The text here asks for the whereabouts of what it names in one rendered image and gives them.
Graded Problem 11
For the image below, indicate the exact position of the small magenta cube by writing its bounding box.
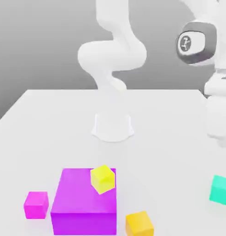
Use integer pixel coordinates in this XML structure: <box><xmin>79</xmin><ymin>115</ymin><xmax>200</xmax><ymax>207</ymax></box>
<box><xmin>23</xmin><ymin>191</ymin><xmax>49</xmax><ymax>220</ymax></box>

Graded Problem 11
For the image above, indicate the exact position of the small teal cube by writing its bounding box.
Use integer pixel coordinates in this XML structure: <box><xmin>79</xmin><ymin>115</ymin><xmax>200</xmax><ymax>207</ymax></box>
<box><xmin>209</xmin><ymin>174</ymin><xmax>226</xmax><ymax>207</ymax></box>

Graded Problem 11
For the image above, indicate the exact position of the large purple box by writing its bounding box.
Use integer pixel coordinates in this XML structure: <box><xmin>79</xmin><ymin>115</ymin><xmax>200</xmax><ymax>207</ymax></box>
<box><xmin>50</xmin><ymin>168</ymin><xmax>117</xmax><ymax>236</ymax></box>

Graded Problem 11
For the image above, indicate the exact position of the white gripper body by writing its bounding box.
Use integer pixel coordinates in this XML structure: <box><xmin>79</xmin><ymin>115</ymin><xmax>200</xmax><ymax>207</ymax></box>
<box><xmin>205</xmin><ymin>95</ymin><xmax>226</xmax><ymax>154</ymax></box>

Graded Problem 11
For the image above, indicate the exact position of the small yellow cube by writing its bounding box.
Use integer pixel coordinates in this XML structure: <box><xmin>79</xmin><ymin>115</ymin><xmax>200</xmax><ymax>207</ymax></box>
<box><xmin>90</xmin><ymin>164</ymin><xmax>116</xmax><ymax>195</ymax></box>

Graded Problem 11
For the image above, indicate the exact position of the small orange cube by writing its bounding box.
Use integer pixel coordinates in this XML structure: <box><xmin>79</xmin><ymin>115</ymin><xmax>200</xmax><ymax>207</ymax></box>
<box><xmin>125</xmin><ymin>211</ymin><xmax>155</xmax><ymax>236</ymax></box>

